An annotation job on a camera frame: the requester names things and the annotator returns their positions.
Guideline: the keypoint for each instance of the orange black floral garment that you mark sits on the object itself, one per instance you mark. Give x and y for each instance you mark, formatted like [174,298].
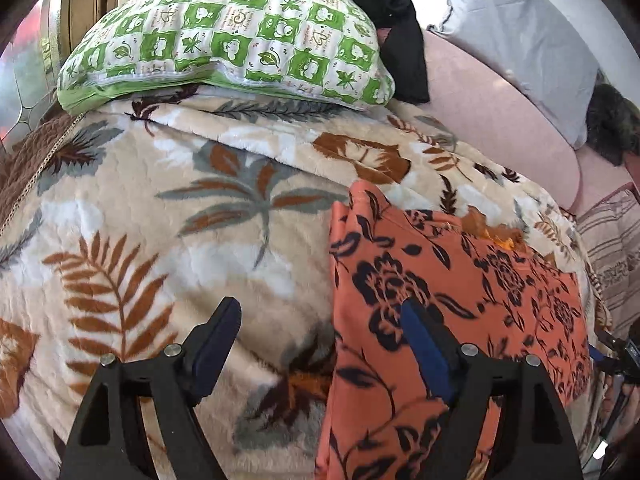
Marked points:
[430,309]

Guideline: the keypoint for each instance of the green white patterned pillow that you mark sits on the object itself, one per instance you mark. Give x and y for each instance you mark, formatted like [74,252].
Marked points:
[315,50]

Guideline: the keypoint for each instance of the grey satin pillow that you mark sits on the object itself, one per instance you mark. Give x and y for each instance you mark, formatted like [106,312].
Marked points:
[530,44]

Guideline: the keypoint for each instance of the pink bed headboard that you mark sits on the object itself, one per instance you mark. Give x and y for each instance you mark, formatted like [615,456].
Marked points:
[484,110]

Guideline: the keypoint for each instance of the beige leaf-pattern fleece blanket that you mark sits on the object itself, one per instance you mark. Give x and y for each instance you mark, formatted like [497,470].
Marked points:
[123,228]

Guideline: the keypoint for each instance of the striped beige pillow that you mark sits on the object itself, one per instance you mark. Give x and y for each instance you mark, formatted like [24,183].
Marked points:
[610,232]

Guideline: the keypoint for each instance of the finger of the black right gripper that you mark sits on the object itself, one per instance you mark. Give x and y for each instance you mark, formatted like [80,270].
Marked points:
[618,449]

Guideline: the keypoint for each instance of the dark furry cushion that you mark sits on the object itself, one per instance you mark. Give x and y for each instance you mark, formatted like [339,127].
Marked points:
[612,123]

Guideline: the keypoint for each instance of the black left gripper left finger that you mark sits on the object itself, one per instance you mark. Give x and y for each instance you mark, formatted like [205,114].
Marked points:
[108,438]

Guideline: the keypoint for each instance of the brown wooden window frame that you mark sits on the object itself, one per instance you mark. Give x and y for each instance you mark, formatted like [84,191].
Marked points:
[33,48]

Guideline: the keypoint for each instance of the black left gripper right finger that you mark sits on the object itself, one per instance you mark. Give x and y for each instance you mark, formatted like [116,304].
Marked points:
[533,438]

